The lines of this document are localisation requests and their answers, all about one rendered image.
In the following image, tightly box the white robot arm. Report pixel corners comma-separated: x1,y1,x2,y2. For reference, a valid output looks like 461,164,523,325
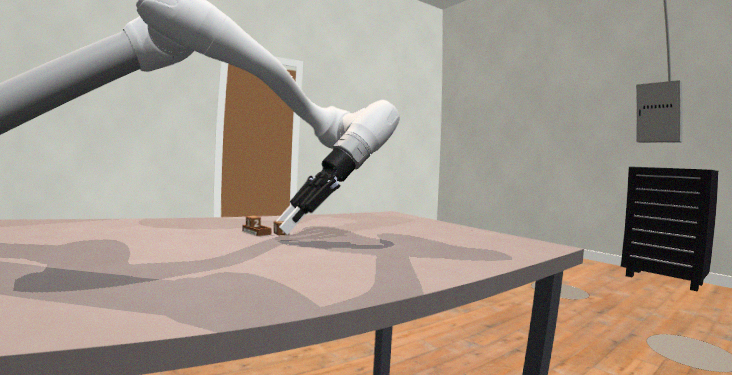
0,0,400,170

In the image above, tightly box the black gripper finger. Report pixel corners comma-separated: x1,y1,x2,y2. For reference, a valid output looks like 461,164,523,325
279,172,340,235
276,172,322,221

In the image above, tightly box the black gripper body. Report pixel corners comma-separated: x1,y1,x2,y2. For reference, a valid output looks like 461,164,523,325
320,148,356,187

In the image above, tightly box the brown wooden number cube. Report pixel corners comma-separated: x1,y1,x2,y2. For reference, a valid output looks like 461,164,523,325
274,221,286,236
246,216,261,229

